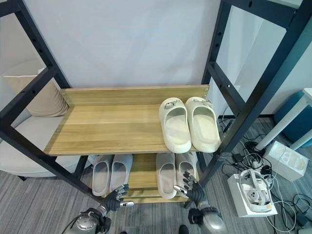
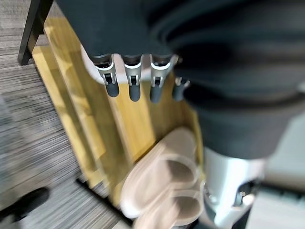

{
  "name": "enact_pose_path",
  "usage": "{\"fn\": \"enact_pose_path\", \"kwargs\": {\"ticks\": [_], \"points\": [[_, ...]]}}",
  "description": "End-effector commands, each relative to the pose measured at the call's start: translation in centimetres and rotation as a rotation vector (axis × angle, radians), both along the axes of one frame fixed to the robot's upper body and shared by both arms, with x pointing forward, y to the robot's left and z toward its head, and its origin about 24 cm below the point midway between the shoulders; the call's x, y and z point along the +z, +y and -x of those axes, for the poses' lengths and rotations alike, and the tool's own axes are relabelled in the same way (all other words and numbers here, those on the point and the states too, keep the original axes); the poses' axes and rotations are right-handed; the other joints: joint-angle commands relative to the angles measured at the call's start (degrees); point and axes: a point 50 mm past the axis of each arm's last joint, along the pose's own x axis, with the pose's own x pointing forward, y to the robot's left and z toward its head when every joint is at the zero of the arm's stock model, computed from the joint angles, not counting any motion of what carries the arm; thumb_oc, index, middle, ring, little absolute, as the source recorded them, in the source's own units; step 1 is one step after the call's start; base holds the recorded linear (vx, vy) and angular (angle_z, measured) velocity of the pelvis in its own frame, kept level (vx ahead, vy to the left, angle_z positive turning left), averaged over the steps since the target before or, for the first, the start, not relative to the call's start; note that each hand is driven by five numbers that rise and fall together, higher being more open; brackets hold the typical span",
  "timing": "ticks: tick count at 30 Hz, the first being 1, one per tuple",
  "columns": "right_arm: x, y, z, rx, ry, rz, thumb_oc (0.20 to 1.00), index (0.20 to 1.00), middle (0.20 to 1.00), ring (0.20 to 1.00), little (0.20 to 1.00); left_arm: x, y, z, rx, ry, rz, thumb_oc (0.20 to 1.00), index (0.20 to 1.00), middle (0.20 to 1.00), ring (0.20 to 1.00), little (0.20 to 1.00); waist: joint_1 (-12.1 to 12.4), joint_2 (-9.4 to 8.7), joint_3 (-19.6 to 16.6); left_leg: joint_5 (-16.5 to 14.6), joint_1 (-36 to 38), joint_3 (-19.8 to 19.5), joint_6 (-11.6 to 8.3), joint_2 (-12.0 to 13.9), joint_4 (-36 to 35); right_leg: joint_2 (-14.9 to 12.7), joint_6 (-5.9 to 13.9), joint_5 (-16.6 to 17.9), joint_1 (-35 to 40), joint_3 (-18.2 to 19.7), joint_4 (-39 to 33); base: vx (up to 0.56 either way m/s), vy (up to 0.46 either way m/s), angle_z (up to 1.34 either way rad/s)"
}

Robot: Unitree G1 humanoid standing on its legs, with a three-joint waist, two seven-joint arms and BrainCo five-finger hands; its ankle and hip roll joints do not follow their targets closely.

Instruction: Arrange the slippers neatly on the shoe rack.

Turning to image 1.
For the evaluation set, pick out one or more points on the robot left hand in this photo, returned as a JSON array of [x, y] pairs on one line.
[[112, 198]]

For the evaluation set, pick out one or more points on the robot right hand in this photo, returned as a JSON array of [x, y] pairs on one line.
[[196, 191]]

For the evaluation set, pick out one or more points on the narrow wooden rack shelf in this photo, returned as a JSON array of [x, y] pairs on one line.
[[142, 180]]

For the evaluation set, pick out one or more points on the wide wooden rack shelf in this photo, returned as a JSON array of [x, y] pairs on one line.
[[109, 129]]

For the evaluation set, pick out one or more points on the grey fabric slipper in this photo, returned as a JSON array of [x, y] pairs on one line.
[[120, 170], [101, 175]]

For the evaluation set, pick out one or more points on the beige rubber slipper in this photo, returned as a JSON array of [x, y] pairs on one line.
[[185, 163], [165, 178]]

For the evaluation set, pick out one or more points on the robot dark foot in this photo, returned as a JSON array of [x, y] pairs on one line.
[[184, 230]]

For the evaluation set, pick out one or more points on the white flat headset box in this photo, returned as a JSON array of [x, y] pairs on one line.
[[237, 195]]

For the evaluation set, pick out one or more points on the black power adapter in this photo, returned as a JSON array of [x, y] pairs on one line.
[[237, 157]]

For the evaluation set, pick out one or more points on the white VR headset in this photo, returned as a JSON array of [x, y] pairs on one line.
[[256, 192]]

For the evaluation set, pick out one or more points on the cream rubber slipper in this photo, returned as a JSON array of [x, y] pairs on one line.
[[204, 129], [175, 131]]

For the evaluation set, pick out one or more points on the white box with moulded insert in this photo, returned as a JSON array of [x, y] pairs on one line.
[[285, 161]]

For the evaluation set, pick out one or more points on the light grey armchair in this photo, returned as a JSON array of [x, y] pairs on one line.
[[26, 136]]

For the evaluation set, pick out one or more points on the white table leg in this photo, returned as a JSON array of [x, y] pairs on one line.
[[302, 139], [280, 124]]

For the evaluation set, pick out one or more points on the beige cushion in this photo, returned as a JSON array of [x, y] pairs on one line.
[[46, 97]]

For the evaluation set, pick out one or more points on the white table top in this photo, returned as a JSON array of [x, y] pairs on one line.
[[308, 95]]

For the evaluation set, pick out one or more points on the black metal shoe rack frame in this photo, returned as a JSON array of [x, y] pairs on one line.
[[243, 114]]

